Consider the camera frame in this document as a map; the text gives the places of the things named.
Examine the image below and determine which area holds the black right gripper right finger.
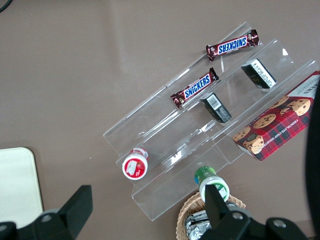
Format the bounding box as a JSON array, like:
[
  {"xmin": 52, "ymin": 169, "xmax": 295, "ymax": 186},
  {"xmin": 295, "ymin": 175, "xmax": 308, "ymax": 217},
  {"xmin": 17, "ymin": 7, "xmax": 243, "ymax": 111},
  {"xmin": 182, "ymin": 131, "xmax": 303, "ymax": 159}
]
[{"xmin": 204, "ymin": 184, "xmax": 253, "ymax": 240}]

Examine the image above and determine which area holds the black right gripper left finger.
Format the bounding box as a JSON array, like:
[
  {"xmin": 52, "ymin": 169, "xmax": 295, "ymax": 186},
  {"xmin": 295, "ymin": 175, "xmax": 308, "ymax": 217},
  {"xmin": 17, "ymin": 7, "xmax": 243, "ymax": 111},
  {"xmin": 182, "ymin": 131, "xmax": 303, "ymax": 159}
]
[{"xmin": 32, "ymin": 184, "xmax": 94, "ymax": 240}]

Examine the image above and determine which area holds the oval light wicker basket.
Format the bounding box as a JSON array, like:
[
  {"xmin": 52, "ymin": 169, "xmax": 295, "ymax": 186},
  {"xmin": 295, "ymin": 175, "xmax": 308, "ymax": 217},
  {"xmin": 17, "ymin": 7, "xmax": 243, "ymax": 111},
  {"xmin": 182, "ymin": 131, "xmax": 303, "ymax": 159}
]
[{"xmin": 176, "ymin": 191, "xmax": 247, "ymax": 240}]

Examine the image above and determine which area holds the beige plastic tray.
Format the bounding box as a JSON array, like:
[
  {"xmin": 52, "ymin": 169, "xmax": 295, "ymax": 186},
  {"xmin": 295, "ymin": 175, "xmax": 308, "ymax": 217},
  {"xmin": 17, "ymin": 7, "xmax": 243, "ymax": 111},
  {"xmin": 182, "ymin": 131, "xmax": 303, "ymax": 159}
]
[{"xmin": 0, "ymin": 147, "xmax": 45, "ymax": 229}]

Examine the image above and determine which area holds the silver foil packs stack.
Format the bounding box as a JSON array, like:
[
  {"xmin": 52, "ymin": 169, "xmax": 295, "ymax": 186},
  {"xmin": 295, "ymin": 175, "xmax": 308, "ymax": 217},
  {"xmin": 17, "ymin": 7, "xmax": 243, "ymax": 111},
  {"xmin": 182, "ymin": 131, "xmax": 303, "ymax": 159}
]
[{"xmin": 184, "ymin": 209, "xmax": 214, "ymax": 240}]

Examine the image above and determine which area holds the green lidded yogurt cup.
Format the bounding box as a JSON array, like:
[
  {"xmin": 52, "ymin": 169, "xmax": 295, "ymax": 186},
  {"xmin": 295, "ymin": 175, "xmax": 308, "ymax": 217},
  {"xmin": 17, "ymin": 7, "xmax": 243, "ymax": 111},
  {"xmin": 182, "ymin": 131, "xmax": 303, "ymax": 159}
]
[{"xmin": 194, "ymin": 166, "xmax": 230, "ymax": 203}]

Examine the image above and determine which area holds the red lidded yogurt cup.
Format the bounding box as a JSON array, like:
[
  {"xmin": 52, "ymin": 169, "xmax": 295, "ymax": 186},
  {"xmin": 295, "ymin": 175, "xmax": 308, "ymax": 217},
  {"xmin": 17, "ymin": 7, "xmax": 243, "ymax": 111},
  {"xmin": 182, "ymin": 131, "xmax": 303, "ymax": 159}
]
[{"xmin": 121, "ymin": 147, "xmax": 150, "ymax": 180}]

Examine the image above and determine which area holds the clear acrylic stepped display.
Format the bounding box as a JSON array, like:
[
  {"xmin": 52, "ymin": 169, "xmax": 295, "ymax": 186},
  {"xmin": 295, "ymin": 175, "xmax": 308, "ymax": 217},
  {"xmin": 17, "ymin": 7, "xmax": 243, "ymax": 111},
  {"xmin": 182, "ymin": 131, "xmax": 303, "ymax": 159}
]
[{"xmin": 102, "ymin": 21, "xmax": 320, "ymax": 222}]

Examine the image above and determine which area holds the small black box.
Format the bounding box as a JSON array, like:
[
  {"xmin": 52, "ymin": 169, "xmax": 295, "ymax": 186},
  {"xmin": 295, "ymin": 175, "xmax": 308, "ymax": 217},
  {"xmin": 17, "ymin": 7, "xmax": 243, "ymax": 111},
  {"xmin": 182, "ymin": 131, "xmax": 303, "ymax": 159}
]
[
  {"xmin": 199, "ymin": 92, "xmax": 233, "ymax": 124},
  {"xmin": 240, "ymin": 58, "xmax": 278, "ymax": 90}
]

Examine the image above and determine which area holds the red tartan cookie box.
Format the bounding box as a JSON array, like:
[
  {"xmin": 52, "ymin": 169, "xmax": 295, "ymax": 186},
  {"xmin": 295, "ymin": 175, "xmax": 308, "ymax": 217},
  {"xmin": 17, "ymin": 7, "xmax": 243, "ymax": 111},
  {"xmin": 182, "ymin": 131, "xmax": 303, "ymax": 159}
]
[{"xmin": 232, "ymin": 70, "xmax": 320, "ymax": 162}]

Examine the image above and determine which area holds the Snickers chocolate bar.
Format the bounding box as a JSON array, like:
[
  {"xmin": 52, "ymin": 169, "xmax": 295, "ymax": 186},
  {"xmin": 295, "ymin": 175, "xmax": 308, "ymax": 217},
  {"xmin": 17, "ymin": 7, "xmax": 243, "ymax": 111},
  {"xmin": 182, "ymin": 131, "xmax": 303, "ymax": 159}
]
[
  {"xmin": 170, "ymin": 67, "xmax": 220, "ymax": 110},
  {"xmin": 205, "ymin": 29, "xmax": 260, "ymax": 62}
]

